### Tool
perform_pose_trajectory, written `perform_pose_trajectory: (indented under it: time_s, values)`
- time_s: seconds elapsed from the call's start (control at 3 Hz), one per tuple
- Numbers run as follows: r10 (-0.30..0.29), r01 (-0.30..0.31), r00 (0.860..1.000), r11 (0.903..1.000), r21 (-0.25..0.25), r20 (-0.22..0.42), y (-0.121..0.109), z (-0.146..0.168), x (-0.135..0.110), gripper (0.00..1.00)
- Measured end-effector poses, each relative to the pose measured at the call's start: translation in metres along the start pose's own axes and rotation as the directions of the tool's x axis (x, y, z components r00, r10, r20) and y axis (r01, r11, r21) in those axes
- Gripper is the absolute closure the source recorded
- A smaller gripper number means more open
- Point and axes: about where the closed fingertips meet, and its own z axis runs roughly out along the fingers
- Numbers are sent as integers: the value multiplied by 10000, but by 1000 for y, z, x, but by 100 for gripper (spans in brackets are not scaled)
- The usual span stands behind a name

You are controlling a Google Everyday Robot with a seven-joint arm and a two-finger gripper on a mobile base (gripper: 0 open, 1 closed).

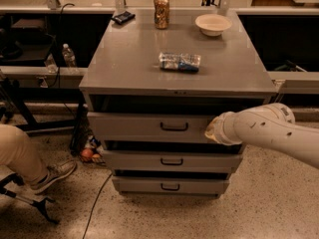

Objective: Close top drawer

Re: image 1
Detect red apple on floor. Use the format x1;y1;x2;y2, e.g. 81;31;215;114
81;148;94;162

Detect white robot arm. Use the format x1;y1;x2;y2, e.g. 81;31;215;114
204;103;319;168

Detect grey middle drawer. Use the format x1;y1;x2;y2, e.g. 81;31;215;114
103;150;242;173

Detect grey top drawer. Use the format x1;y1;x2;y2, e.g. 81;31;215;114
88;112;214;143

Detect black snack packet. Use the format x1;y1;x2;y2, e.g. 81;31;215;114
112;11;136;25

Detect black hanging cable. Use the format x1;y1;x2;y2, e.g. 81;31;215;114
46;2;77;89

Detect grey sneaker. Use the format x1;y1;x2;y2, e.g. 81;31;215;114
31;160;77;194

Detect crushed plastic water bottle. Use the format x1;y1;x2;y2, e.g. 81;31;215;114
159;52;201;73

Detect person leg beige trousers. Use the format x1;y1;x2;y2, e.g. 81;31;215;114
0;124;48;186

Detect grey bottom drawer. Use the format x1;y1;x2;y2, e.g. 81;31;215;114
113;176;229;195

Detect white paper bowl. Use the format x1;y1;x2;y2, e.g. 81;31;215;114
195;14;232;37

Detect gold soda can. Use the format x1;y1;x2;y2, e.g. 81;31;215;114
154;0;169;29

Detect grey metal drawer cabinet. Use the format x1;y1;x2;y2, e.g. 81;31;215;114
80;8;275;180

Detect upright plastic water bottle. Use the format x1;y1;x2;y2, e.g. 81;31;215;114
62;44;77;68

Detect black chair base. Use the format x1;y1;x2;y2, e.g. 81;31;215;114
0;173;59;224

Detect grey drawer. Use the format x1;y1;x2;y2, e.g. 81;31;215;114
103;150;242;173
88;112;214;143
113;176;229;195

